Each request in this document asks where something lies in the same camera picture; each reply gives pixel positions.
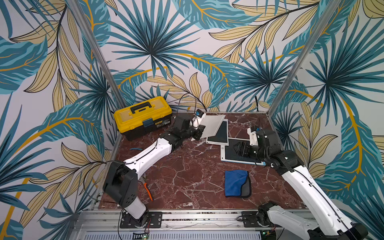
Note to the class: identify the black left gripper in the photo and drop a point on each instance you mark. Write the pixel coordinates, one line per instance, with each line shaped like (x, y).
(197, 136)

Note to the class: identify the blue microfiber cloth black trim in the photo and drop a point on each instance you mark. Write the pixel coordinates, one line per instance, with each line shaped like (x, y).
(237, 184)

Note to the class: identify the white drawing tablet front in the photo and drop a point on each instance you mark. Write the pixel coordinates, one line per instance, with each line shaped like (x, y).
(222, 136)

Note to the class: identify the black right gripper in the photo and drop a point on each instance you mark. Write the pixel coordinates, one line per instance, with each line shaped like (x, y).
(246, 148)

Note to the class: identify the orange handled cutter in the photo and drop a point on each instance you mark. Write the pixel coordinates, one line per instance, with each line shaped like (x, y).
(148, 191)

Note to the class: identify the aluminium corner post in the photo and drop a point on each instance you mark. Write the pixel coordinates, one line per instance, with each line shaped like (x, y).
(319, 27)
(89, 35)

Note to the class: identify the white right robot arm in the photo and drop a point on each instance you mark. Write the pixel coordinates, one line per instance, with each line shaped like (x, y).
(330, 222)

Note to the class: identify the white drawing tablet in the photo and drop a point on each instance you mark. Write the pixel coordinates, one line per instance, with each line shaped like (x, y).
(222, 136)
(212, 124)

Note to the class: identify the left aluminium corner post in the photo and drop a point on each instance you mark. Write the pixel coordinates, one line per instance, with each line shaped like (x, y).
(89, 35)

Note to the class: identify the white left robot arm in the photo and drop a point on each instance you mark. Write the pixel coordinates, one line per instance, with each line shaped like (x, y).
(122, 180)

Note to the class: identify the yellow black toolbox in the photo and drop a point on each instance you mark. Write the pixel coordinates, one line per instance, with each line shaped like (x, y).
(143, 118)

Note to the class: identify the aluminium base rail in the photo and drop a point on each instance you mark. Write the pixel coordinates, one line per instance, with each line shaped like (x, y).
(191, 225)

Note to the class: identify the right aluminium corner post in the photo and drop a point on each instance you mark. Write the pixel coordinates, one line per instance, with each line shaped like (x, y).
(319, 27)

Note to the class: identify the blue framed drawing tablet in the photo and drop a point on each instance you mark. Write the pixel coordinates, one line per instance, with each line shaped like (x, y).
(233, 154)

